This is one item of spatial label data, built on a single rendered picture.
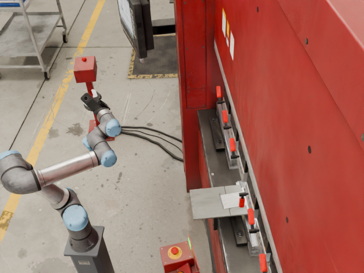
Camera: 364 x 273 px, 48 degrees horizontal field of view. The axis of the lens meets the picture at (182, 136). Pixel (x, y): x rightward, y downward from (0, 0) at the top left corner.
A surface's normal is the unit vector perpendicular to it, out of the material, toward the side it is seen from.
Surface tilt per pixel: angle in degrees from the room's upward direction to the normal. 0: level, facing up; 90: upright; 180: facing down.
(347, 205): 90
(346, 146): 90
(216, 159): 0
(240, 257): 0
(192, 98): 90
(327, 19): 90
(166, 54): 0
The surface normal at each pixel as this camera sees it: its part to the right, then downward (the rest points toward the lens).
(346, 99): -0.99, 0.10
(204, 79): 0.10, 0.69
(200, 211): -0.04, -0.72
